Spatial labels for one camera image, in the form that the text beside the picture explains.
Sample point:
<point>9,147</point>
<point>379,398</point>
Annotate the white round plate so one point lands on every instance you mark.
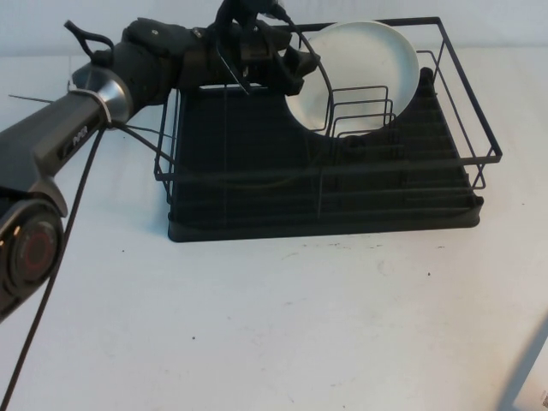
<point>364,73</point>

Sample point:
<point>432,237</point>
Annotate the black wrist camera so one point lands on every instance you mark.
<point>240,10</point>

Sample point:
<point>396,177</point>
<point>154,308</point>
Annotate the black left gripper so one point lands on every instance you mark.
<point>257,47</point>

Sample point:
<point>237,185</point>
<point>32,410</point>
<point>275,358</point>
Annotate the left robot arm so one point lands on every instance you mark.
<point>64,124</point>

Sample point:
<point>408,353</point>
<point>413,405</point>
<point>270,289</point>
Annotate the white zip tie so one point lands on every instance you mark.
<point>105,107</point>

